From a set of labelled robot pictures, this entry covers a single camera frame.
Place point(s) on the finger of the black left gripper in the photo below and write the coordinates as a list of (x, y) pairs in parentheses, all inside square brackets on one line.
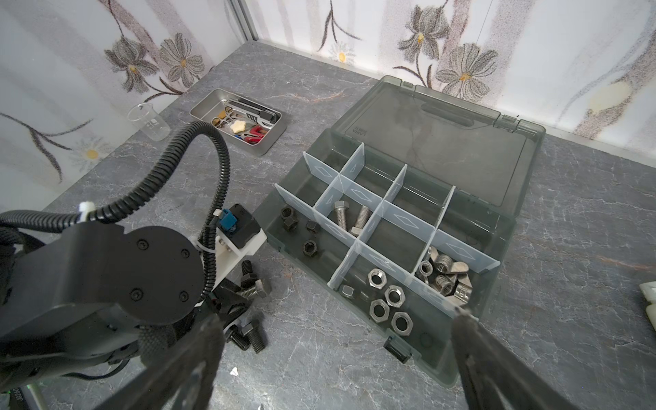
[(225, 302)]

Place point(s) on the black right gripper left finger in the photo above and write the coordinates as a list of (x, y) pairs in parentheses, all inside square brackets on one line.
[(184, 377)]

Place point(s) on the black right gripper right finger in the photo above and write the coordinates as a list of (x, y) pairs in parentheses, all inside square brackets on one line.
[(492, 377)]

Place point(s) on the silver wing nut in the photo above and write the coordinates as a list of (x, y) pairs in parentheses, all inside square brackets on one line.
[(456, 288), (446, 265), (425, 268)]

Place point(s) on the silver hex nut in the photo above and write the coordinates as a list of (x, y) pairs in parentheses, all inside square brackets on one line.
[(394, 296), (377, 279), (402, 324), (348, 291), (379, 311)]

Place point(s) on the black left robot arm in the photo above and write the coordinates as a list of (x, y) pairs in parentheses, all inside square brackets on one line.
[(83, 299)]

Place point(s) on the cream star knob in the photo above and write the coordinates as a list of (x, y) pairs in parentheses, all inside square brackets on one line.
[(238, 127)]

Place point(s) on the silver metal scissors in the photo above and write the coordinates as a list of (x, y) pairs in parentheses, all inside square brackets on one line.
[(225, 118)]

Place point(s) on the white plastic bottle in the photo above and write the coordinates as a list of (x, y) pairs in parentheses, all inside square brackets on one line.
[(649, 292)]

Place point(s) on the green compartment organizer box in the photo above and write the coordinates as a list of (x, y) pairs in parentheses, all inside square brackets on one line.
[(435, 170)]

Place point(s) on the grey utility knife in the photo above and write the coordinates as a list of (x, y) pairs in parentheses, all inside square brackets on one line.
[(256, 113)]

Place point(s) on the clear plastic cup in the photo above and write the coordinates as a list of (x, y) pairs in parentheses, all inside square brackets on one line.
[(149, 121)]

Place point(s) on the red handled scissors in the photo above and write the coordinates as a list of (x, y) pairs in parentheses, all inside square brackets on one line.
[(255, 135)]

